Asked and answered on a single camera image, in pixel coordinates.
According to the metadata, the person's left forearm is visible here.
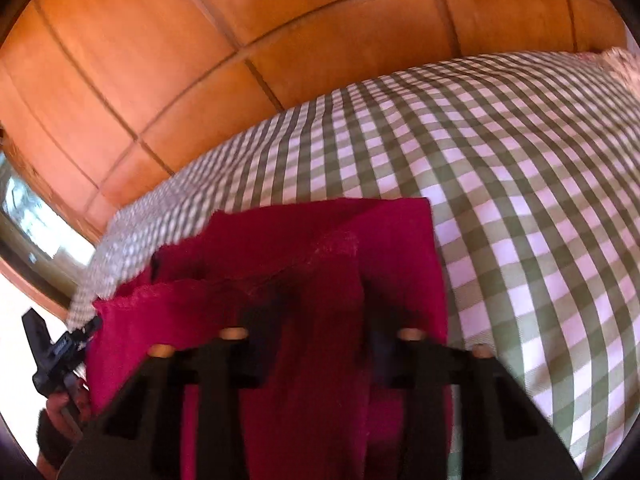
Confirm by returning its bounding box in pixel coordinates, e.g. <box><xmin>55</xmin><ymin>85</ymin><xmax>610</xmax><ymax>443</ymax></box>
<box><xmin>36</xmin><ymin>407</ymin><xmax>81</xmax><ymax>467</ymax></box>

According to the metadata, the wooden door with glass pane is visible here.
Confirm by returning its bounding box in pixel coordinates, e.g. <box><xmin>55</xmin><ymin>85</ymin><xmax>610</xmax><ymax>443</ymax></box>
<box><xmin>0</xmin><ymin>157</ymin><xmax>97</xmax><ymax>311</ymax></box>

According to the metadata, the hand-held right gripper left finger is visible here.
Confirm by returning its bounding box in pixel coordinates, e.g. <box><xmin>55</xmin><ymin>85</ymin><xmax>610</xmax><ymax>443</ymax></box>
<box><xmin>62</xmin><ymin>300</ymin><xmax>292</xmax><ymax>480</ymax></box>

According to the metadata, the dark red sweater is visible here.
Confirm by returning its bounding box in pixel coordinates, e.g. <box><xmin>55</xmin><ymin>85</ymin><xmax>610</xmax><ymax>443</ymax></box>
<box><xmin>85</xmin><ymin>197</ymin><xmax>455</xmax><ymax>480</ymax></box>

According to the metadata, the green checkered bed sheet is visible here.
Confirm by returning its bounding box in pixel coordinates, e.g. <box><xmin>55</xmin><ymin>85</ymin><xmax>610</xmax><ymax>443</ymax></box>
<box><xmin>67</xmin><ymin>50</ymin><xmax>640</xmax><ymax>480</ymax></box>

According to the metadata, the person's left hand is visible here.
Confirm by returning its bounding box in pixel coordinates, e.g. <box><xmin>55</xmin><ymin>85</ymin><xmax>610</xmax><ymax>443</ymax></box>
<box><xmin>44</xmin><ymin>377</ymin><xmax>94</xmax><ymax>443</ymax></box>

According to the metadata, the floral pillow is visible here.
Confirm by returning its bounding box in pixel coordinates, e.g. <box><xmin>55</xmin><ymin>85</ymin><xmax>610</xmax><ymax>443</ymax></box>
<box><xmin>599</xmin><ymin>46</ymin><xmax>640</xmax><ymax>93</ymax></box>

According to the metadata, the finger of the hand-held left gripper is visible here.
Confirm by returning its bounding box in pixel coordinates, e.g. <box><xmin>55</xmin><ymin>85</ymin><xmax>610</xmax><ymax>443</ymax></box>
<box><xmin>22</xmin><ymin>309</ymin><xmax>52</xmax><ymax>361</ymax></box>

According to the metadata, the wooden wardrobe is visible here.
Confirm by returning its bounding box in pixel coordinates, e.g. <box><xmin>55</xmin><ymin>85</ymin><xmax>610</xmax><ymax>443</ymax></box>
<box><xmin>0</xmin><ymin>0</ymin><xmax>633</xmax><ymax>248</ymax></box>

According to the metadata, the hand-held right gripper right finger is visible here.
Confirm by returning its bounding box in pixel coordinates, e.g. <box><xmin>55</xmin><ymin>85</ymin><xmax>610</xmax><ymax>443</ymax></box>
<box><xmin>366</xmin><ymin>310</ymin><xmax>584</xmax><ymax>480</ymax></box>

